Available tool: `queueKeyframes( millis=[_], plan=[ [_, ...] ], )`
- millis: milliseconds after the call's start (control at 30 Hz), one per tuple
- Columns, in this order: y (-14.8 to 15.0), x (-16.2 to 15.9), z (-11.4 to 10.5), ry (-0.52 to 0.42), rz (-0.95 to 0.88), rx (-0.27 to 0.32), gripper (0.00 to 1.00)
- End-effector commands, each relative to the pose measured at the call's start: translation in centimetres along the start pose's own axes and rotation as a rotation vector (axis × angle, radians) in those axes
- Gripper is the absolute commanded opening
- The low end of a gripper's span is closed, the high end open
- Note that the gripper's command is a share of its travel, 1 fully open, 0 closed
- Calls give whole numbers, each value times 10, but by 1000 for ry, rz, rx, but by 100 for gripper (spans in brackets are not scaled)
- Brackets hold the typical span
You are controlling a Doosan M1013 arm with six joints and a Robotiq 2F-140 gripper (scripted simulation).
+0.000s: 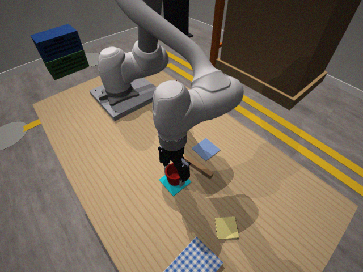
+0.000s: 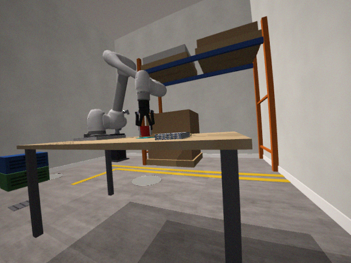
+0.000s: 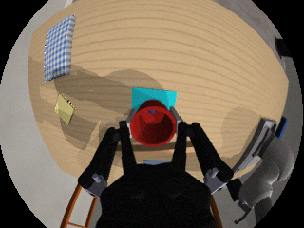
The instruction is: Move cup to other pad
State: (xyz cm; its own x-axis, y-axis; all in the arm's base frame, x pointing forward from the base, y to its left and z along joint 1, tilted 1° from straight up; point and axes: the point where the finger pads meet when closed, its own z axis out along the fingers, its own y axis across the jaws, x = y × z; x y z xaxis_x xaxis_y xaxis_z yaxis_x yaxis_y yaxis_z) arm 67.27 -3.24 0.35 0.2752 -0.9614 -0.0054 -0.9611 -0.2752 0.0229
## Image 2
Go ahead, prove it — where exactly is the dark red cup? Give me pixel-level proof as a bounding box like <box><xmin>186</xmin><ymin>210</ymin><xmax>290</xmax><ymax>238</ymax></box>
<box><xmin>140</xmin><ymin>126</ymin><xmax>150</xmax><ymax>136</ymax></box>

